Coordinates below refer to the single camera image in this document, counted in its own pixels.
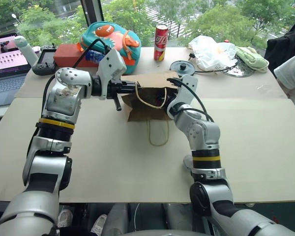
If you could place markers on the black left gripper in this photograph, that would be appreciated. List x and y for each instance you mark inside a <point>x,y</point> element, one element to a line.
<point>113,89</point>

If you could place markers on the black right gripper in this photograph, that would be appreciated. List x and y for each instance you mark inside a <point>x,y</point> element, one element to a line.
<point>170,99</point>

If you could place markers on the brown paper bag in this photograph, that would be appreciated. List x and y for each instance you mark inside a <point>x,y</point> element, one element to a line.
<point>147,98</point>

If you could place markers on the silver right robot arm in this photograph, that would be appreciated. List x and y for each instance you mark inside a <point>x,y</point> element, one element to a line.
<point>202,132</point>

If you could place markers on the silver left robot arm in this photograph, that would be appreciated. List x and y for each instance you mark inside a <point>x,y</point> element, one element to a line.
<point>61,98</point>

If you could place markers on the white plastic bag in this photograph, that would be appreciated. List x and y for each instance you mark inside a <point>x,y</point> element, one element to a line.
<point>211,52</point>

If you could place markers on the black round disc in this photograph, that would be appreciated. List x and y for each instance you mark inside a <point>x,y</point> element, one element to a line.
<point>182,67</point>

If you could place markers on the blue and white bottle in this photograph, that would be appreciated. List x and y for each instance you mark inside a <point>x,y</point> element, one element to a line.
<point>94,56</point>

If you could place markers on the teal fish print backpack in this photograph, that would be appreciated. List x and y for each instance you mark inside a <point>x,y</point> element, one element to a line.
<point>118,40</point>

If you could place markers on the red soda can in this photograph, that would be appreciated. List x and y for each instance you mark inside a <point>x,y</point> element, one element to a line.
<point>161,43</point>

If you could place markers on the red rectangular box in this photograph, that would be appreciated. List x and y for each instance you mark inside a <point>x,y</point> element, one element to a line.
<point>68,55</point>

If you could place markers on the round silver metal plate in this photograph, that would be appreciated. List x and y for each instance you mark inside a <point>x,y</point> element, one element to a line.
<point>241,70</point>

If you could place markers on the black handheld remote controller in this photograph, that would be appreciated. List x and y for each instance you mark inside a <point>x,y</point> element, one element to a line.
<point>45,61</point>

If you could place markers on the pale green cloth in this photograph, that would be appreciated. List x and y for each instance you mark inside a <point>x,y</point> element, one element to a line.
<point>252,59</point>

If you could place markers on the black garment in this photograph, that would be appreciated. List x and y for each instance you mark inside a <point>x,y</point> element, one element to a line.
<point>282,49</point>

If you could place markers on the white padded object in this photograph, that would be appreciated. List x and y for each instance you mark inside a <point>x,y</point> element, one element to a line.
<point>292,76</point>

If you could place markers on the open grey laptop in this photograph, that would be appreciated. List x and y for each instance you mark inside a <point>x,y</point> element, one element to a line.
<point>5,71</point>

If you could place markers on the white sneaker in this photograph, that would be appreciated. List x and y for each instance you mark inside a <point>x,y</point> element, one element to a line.
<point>65,217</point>
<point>99,223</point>

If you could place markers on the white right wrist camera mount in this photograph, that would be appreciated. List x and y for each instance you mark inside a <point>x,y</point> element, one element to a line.
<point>186,89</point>

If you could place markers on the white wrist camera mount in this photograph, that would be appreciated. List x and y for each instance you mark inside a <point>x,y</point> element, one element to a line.
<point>112,64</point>
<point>186,89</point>

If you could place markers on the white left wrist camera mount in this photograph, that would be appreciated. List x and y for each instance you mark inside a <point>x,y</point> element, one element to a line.
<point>112,64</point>

